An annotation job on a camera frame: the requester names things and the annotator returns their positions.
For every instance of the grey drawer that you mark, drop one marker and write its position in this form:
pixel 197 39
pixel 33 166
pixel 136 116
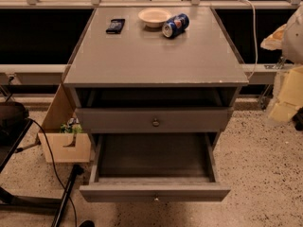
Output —
pixel 154 167
pixel 154 120

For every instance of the grey top drawer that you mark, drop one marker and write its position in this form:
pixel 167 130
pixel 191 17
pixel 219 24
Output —
pixel 154 120

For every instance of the grey wooden drawer cabinet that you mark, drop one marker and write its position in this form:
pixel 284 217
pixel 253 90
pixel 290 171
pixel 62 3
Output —
pixel 140 68

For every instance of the green white snack bags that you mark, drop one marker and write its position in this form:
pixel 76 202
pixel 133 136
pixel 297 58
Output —
pixel 71 126

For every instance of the blue soda can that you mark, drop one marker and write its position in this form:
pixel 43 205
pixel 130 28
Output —
pixel 175 25

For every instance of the white ceramic bowl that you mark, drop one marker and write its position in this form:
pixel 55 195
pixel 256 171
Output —
pixel 154 17

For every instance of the light wooden box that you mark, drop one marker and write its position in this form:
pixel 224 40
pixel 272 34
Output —
pixel 63 147

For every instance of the black stand with cable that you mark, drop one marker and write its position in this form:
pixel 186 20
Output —
pixel 14 124

